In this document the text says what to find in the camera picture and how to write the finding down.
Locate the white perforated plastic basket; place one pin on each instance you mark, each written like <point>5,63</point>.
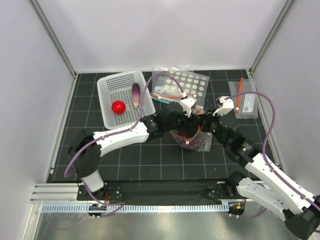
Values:
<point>118,87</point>

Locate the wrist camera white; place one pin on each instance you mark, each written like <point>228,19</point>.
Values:
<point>187,104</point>
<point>226,104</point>

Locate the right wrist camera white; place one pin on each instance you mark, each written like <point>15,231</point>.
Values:
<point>226,104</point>

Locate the red yellow apple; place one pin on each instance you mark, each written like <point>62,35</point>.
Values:
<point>118,107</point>

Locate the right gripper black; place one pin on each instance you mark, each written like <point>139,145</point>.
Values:
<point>204,120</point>

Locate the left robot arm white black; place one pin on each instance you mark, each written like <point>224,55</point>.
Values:
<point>87,149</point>

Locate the polka dot zip bag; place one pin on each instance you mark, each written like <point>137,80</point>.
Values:
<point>169,81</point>

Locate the purple eggplant toy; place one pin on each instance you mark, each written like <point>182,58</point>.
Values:
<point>136,95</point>

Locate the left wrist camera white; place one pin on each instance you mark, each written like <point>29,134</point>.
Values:
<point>187,104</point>

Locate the perforated metal cable rail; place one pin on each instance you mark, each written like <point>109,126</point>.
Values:
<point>92,208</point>

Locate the right aluminium frame post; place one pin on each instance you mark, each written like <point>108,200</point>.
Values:
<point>284,12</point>

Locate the orange zipper clear bag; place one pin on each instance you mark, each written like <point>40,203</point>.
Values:
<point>200,142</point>

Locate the left aluminium frame post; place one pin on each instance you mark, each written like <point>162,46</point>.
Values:
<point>52,35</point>

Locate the blue zipper clear bag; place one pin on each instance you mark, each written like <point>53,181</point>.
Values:
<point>166,99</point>

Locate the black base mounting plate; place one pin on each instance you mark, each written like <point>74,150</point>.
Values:
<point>167,192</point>

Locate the aluminium frame post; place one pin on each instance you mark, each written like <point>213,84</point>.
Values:
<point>52,35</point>
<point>284,12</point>

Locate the right orange zipper bag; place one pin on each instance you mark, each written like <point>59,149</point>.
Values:
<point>245,106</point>

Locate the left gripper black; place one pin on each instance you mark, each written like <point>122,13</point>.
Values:
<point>190,130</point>

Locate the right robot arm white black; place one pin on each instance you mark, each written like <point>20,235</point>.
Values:
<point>297,207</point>

